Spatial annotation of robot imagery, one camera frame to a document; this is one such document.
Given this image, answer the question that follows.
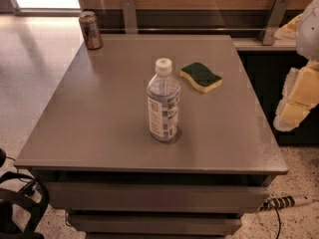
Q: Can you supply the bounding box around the black cable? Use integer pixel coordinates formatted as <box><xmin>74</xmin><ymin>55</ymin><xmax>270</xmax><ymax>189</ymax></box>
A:
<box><xmin>271</xmin><ymin>206</ymin><xmax>283</xmax><ymax>239</ymax></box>

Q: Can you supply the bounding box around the metal bracket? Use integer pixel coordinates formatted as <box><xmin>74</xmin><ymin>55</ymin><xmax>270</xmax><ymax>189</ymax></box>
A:
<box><xmin>121</xmin><ymin>0</ymin><xmax>138</xmax><ymax>34</ymax></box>
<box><xmin>259</xmin><ymin>0</ymin><xmax>290</xmax><ymax>46</ymax></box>

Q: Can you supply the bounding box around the right metal bracket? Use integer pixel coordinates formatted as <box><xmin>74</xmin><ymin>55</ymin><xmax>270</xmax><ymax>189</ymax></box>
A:
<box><xmin>259</xmin><ymin>0</ymin><xmax>290</xmax><ymax>46</ymax></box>

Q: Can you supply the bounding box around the orange soda can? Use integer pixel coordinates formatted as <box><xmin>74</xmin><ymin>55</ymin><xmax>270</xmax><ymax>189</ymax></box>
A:
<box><xmin>79</xmin><ymin>11</ymin><xmax>103</xmax><ymax>50</ymax></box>

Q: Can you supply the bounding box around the top grey drawer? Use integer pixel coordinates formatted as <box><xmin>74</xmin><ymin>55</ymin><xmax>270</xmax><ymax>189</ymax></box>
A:
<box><xmin>47</xmin><ymin>182</ymin><xmax>268</xmax><ymax>213</ymax></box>

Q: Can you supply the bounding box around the left metal bracket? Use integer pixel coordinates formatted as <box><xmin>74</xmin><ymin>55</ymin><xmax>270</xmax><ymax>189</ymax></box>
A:
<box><xmin>121</xmin><ymin>0</ymin><xmax>138</xmax><ymax>34</ymax></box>

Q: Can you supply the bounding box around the lower grey drawer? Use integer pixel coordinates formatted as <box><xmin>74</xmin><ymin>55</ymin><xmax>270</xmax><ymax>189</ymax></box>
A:
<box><xmin>68</xmin><ymin>215</ymin><xmax>241</xmax><ymax>236</ymax></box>

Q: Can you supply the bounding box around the clear plastic water bottle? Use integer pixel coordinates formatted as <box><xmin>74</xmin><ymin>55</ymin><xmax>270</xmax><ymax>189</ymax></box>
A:
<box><xmin>147</xmin><ymin>58</ymin><xmax>180</xmax><ymax>141</ymax></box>

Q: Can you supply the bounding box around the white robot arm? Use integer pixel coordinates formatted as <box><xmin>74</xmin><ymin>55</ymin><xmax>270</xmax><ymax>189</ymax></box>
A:
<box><xmin>273</xmin><ymin>0</ymin><xmax>319</xmax><ymax>131</ymax></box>

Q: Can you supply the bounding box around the black chair base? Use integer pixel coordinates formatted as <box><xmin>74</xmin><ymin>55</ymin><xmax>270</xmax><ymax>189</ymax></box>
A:
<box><xmin>0</xmin><ymin>147</ymin><xmax>51</xmax><ymax>239</ymax></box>

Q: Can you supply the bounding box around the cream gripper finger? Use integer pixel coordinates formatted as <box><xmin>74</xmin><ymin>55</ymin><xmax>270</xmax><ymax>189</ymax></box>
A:
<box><xmin>275</xmin><ymin>14</ymin><xmax>301</xmax><ymax>40</ymax></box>
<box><xmin>273</xmin><ymin>63</ymin><xmax>319</xmax><ymax>131</ymax></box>

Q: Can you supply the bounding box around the white power strip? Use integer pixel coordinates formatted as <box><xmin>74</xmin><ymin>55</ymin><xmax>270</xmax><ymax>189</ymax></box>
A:
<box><xmin>259</xmin><ymin>195</ymin><xmax>312</xmax><ymax>211</ymax></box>

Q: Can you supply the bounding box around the grey drawer cabinet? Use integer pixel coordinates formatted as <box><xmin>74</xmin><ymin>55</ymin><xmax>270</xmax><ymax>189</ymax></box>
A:
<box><xmin>13</xmin><ymin>33</ymin><xmax>289</xmax><ymax>239</ymax></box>

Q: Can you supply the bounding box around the green and yellow sponge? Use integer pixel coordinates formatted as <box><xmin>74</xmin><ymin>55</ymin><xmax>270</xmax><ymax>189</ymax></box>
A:
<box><xmin>179</xmin><ymin>63</ymin><xmax>222</xmax><ymax>94</ymax></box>

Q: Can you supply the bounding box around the grey drawer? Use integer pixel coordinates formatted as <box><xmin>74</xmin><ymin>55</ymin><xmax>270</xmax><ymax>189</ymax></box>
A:
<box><xmin>68</xmin><ymin>215</ymin><xmax>241</xmax><ymax>236</ymax></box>
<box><xmin>47</xmin><ymin>182</ymin><xmax>268</xmax><ymax>213</ymax></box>

